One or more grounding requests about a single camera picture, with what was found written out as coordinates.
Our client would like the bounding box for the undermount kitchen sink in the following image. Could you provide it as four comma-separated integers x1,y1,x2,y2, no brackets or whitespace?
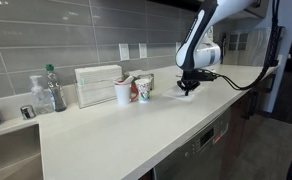
0,123,44,180

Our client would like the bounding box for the white wall switch plate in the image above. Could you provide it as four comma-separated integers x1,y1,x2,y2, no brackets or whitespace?
118,43,131,62

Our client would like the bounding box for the black camera cable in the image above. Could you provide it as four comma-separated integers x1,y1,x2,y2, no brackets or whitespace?
215,0,282,92

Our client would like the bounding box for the dark wood base cabinet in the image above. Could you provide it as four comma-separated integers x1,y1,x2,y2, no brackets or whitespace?
219,71,277,180

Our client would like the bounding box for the patterned paper cup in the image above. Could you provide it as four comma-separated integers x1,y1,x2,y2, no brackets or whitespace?
134,78,153,104

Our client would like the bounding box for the clear hand soap dispenser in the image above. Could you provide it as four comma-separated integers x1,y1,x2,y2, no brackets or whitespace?
29,75,55,116

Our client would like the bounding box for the grey napkin holder with napkins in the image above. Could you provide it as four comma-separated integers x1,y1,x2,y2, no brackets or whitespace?
124,69,155,92

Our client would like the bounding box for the green cap dish soap bottle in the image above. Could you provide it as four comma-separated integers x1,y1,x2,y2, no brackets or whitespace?
45,64,68,113

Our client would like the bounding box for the black cabinet handle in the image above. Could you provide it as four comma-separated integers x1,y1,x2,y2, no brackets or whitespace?
266,73,276,95
241,90,259,120

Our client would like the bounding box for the stainless steel dishwasher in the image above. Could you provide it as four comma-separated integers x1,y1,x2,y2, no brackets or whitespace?
152,108,232,180

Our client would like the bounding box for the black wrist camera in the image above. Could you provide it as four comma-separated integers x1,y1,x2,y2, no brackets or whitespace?
201,69,219,82

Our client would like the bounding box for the white mug with red handle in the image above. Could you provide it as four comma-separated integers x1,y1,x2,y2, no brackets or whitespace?
113,75,140,106

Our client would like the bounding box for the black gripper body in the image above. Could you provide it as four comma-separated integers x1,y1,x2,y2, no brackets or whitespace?
181,68,204,84

